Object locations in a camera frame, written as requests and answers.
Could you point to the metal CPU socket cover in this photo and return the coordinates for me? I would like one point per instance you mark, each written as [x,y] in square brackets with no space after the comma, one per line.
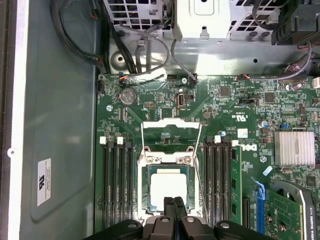
[152,125]

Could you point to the silver square CPU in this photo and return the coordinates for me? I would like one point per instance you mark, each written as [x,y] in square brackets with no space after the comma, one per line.
[167,185]

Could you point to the white label sticker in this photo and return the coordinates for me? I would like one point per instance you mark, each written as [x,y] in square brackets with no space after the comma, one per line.
[44,182]

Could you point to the black graphics card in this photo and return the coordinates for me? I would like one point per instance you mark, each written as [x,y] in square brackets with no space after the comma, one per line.
[310,215]

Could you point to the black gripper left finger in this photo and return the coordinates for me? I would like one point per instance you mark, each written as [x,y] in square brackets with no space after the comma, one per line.
[162,225]

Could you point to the metal CPU locking lever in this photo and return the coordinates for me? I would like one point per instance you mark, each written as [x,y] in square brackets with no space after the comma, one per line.
[200,185]

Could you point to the blue expansion slot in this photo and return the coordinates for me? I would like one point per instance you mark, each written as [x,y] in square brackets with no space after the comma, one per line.
[260,207]

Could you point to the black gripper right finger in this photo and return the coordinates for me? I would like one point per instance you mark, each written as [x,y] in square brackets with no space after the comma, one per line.
[191,225]

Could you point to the silver internal USB connector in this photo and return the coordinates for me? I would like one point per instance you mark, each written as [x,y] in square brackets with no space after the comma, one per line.
[181,101]

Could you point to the round silver coin battery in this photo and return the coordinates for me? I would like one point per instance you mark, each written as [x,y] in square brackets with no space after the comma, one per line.
[128,96]

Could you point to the black plastic connector block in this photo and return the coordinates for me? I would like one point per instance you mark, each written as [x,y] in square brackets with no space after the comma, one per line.
[295,22]

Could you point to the silver finned heat sink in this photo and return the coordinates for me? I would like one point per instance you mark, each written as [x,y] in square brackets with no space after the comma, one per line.
[295,148]

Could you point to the black and grey PC case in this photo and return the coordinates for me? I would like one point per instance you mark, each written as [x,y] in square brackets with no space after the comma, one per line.
[62,125]

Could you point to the black expansion slot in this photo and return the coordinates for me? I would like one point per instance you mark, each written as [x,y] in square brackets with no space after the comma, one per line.
[246,212]

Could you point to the silver metal drive bracket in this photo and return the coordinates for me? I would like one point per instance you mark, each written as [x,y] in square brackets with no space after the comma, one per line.
[202,20]

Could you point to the green motherboard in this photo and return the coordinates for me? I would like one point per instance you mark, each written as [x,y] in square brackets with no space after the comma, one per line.
[220,112]

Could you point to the metal CPU socket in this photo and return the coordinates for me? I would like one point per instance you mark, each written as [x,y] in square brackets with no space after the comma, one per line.
[140,190]

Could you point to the green RAM stick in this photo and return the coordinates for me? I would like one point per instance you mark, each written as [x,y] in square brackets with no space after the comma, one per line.
[236,185]

